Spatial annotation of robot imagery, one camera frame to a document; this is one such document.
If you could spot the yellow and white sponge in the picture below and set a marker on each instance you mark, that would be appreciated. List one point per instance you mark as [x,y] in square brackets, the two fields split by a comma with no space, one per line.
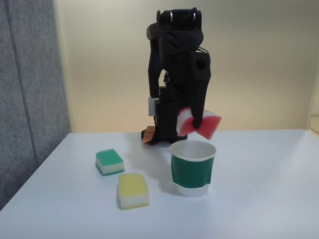
[133,190]

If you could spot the white paper cup green tape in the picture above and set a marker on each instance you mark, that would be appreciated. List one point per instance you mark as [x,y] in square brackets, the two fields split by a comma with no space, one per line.
[192,171]

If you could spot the red and white sponge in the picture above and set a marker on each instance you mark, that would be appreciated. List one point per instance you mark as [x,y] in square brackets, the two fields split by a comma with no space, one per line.
[209,127]

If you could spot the grey felt partition panel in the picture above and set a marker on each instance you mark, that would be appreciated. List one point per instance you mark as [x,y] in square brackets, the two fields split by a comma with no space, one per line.
[27,99]

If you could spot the green and white sponge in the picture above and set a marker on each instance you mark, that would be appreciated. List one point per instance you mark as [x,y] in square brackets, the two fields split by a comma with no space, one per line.
[109,161]

